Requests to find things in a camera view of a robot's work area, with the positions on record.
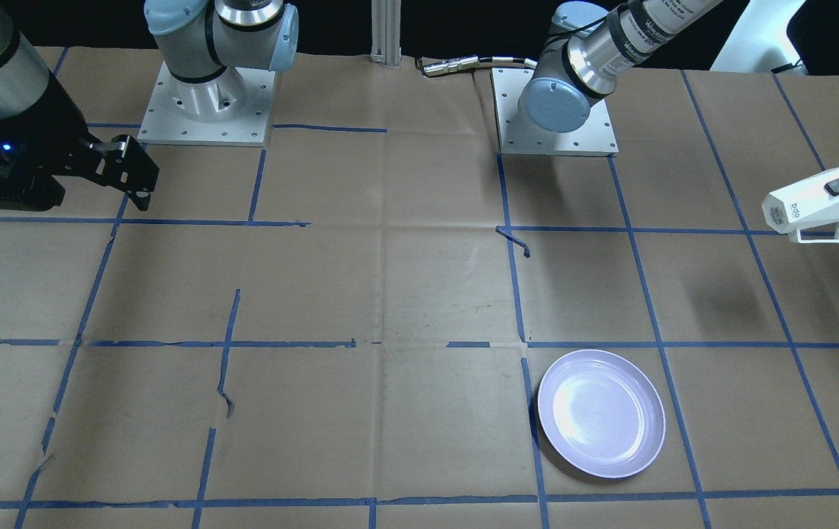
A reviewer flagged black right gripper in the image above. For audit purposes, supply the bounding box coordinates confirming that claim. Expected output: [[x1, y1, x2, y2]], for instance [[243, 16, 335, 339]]
[[0, 95, 159, 212]]

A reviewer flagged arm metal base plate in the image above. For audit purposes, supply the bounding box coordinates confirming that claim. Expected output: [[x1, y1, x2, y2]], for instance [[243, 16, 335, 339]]
[[137, 64, 278, 148], [492, 69, 620, 157]]

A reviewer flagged lavender round plate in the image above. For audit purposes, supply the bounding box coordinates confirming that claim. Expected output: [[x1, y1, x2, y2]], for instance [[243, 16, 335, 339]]
[[535, 349, 667, 479]]

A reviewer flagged white angular cup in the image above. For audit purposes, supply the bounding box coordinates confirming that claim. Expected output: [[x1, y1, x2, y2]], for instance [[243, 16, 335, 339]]
[[761, 168, 839, 244]]

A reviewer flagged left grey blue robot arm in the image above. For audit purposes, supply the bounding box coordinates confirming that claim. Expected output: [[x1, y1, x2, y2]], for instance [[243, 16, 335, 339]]
[[518, 1, 718, 134]]

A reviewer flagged aluminium frame post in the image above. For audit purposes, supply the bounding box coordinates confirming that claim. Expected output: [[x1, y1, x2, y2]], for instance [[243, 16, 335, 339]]
[[370, 0, 402, 69]]

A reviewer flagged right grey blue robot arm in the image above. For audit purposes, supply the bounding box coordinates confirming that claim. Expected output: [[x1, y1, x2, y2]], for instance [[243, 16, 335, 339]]
[[0, 1, 300, 212]]

